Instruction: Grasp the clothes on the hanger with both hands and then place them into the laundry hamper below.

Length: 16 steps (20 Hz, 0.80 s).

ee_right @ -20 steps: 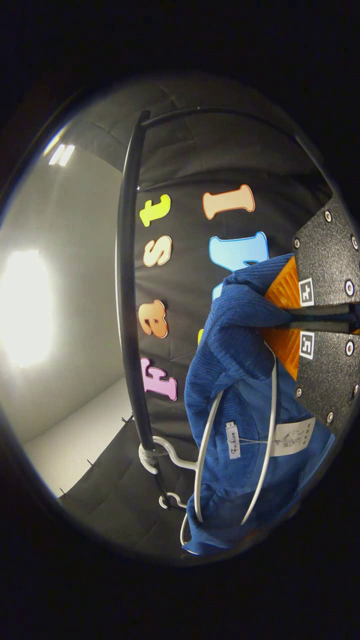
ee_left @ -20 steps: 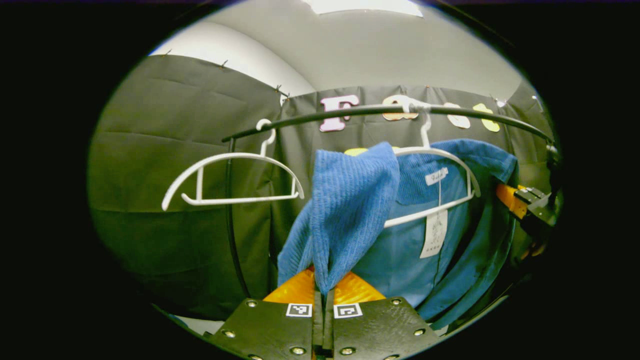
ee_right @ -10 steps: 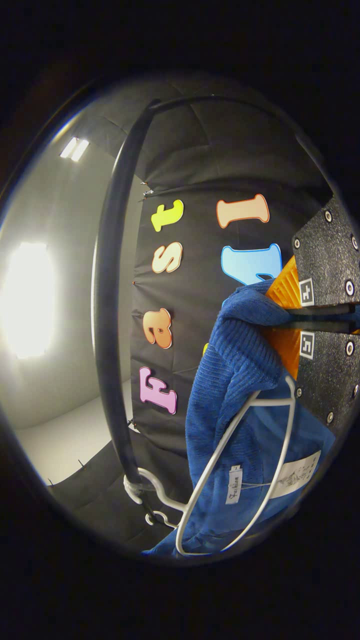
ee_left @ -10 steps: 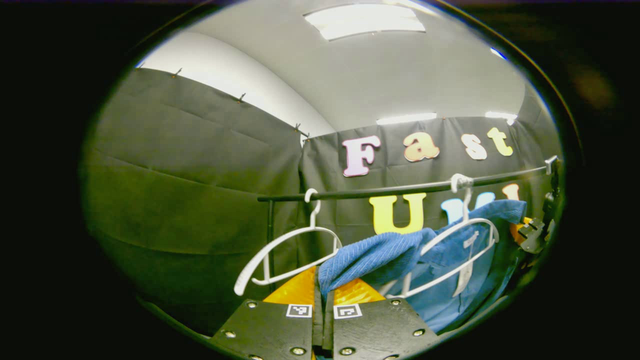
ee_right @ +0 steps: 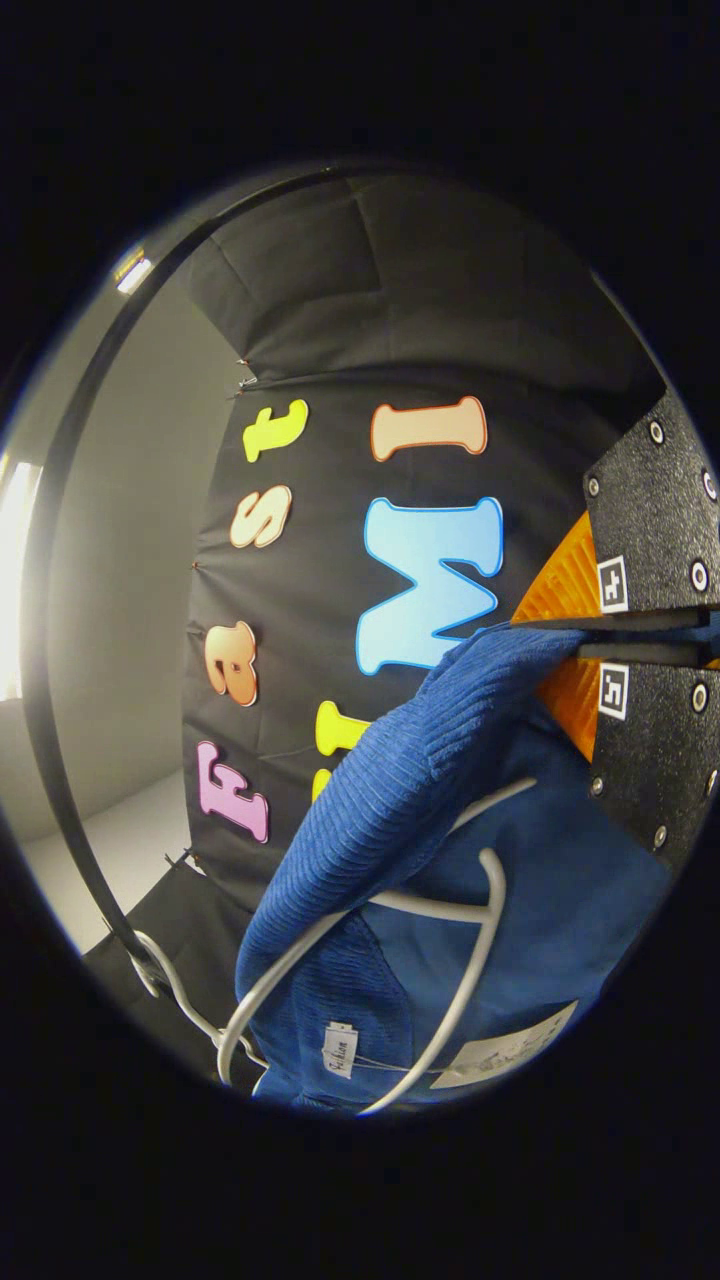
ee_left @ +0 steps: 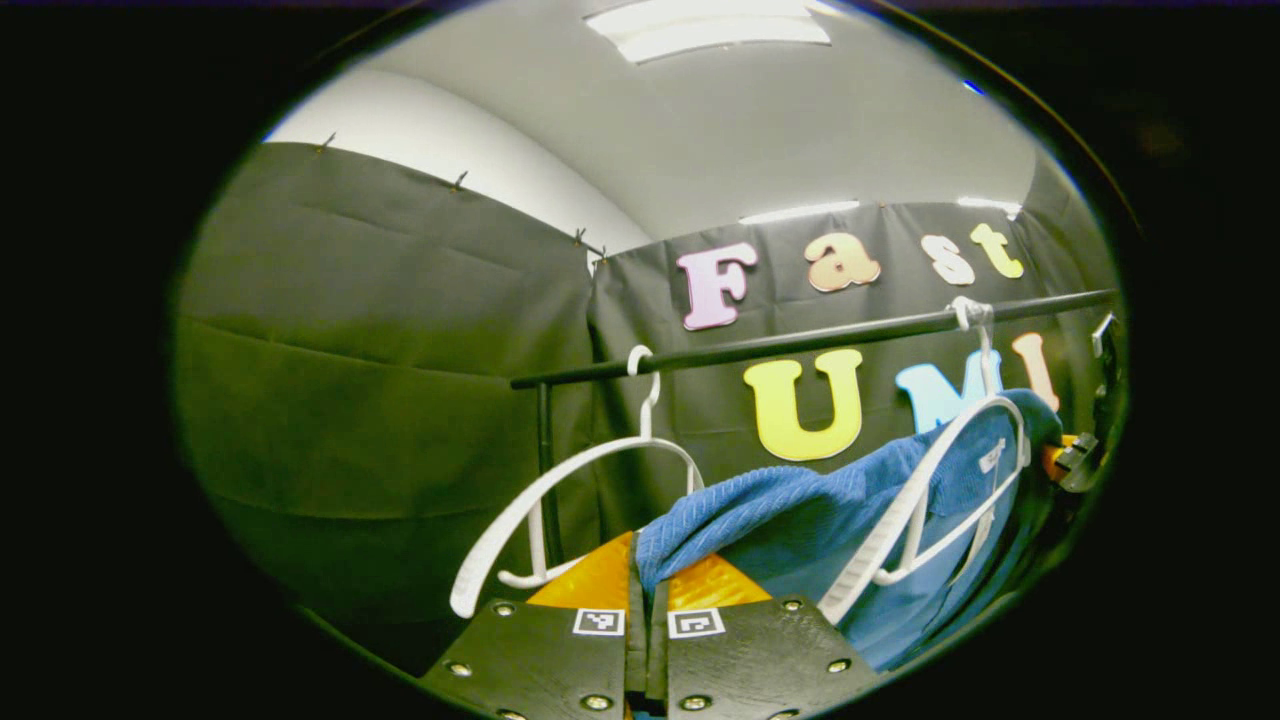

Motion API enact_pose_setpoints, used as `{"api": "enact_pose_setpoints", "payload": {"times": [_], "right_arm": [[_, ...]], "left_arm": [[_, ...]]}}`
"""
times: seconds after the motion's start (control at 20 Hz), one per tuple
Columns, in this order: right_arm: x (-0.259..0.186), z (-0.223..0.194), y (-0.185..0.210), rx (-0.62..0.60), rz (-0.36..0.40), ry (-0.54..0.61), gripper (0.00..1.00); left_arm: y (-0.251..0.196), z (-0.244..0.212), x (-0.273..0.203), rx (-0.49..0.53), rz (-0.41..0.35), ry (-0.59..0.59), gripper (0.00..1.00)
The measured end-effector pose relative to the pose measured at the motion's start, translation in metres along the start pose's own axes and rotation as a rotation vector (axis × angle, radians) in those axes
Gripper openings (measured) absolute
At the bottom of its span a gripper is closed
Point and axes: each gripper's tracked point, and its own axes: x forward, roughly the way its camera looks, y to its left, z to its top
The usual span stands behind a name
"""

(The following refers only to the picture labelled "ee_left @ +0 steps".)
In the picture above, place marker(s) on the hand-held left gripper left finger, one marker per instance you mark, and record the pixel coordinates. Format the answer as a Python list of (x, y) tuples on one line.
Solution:
[(560, 670)]

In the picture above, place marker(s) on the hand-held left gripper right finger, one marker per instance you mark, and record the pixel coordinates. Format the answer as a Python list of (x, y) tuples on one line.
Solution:
[(750, 670)]

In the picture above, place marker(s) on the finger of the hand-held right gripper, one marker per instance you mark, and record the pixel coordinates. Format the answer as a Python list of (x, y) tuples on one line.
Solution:
[(1080, 465)]

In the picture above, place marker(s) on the white plastic clothes hanger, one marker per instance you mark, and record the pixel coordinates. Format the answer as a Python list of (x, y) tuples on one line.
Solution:
[(880, 537), (465, 598)]

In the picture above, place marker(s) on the black metal clothes rack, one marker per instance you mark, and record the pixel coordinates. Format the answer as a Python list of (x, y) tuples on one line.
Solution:
[(800, 340)]

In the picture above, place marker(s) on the ceiling light strip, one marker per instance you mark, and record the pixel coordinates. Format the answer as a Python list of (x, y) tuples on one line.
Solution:
[(990, 204), (800, 212)]

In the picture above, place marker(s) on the black backdrop cloth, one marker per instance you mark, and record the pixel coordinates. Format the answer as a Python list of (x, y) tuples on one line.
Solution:
[(380, 400)]

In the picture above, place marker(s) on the large ceiling light panel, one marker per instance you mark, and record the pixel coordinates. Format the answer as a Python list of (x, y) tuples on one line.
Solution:
[(700, 30)]

